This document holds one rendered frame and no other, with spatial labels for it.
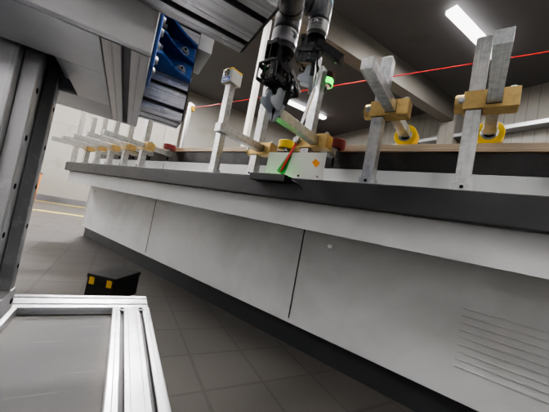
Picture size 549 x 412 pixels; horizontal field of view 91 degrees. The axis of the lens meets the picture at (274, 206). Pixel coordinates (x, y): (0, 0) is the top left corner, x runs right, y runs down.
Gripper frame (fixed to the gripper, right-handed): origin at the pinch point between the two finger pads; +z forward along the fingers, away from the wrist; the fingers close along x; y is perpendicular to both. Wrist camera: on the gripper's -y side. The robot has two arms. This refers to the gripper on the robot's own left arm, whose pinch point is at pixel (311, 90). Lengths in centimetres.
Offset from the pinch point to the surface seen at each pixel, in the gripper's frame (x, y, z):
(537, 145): -4, -68, 12
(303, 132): 5.1, -1.2, 17.2
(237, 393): 11, 2, 101
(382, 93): 14.8, -23.4, 7.7
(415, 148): -14.9, -38.4, 12.2
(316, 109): -6.8, -1.5, 3.7
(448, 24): -274, -92, -234
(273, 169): -10.3, 11.9, 27.9
